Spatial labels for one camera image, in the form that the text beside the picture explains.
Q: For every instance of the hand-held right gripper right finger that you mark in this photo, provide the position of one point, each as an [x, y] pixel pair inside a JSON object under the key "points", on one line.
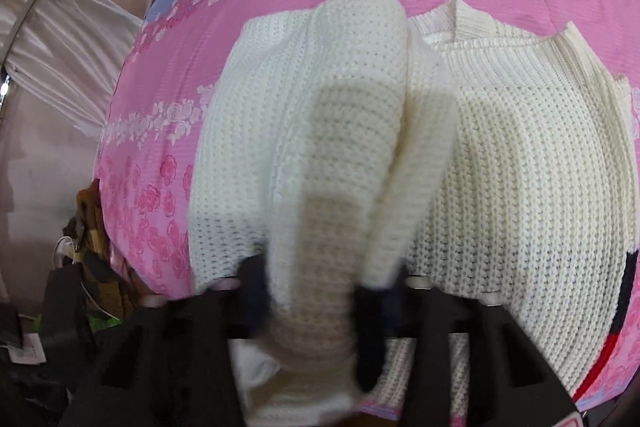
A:
{"points": [[367, 337]]}

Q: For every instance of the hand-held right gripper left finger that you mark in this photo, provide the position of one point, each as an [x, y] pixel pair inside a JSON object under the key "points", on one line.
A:
{"points": [[250, 299]]}

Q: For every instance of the white red black knit sweater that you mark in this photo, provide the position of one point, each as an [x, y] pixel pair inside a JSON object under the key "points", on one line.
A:
{"points": [[500, 157]]}

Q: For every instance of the brown cloth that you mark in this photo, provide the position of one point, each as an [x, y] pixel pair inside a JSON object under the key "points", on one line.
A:
{"points": [[97, 217]]}

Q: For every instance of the black bag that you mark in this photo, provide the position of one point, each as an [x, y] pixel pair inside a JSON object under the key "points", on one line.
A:
{"points": [[65, 307]]}

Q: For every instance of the white paper tag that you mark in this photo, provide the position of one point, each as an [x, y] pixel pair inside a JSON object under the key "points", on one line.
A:
{"points": [[27, 349]]}

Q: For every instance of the white satin curtain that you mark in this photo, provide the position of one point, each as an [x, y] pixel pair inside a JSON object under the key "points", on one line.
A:
{"points": [[65, 47]]}

